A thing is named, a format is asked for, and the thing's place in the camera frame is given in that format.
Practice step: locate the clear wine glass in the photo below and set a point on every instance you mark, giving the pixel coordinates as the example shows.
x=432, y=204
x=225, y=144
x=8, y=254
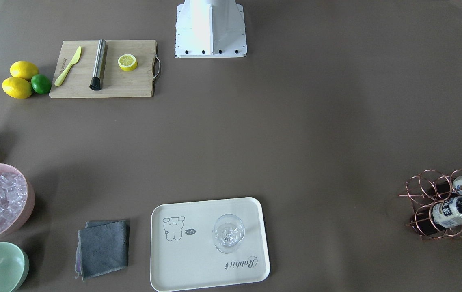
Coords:
x=228, y=233

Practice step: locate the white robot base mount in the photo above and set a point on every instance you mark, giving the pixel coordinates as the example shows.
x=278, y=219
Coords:
x=210, y=29

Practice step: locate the yellow lemon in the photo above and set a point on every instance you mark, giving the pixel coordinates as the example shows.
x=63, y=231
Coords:
x=24, y=69
x=16, y=87

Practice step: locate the steel muddler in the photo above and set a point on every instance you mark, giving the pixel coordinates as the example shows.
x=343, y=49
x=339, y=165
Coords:
x=99, y=64

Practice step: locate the half lemon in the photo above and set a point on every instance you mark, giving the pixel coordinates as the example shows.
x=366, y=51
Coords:
x=127, y=62

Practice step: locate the bamboo cutting board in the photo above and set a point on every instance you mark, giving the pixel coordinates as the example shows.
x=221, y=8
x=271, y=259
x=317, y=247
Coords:
x=115, y=82

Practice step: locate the upper yellow lemon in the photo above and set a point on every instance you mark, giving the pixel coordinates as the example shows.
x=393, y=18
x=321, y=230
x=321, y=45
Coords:
x=24, y=69

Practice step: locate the green lime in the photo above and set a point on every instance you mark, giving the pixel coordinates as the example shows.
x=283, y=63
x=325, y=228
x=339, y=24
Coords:
x=41, y=84

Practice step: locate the tea bottle middle back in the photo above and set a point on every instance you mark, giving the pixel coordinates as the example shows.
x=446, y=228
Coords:
x=440, y=217

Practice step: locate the lower yellow lemon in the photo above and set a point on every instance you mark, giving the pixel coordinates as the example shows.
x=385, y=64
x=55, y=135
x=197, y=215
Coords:
x=16, y=87

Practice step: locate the cream rabbit tray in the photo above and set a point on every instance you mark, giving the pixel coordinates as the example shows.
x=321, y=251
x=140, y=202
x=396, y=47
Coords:
x=183, y=256

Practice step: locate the grey folded cloth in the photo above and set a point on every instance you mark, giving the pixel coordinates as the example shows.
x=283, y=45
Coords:
x=102, y=248

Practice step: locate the yellow plastic knife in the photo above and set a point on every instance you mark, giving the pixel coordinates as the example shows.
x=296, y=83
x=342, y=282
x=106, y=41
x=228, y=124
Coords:
x=74, y=60

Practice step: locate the copper wire bottle basket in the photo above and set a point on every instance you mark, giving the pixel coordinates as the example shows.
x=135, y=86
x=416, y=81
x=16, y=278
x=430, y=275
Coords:
x=416, y=188

